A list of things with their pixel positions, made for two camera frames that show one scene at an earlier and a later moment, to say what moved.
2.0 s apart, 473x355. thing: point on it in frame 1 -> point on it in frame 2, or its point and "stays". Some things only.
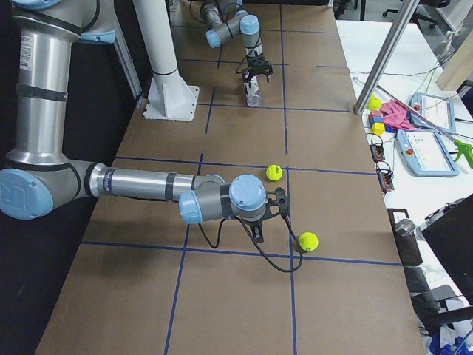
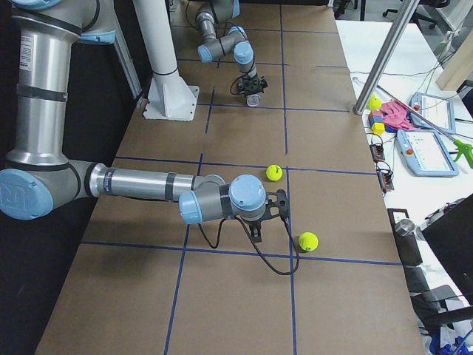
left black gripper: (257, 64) -> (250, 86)
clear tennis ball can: (253, 92) stays
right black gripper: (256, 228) stays
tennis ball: (308, 241) stays
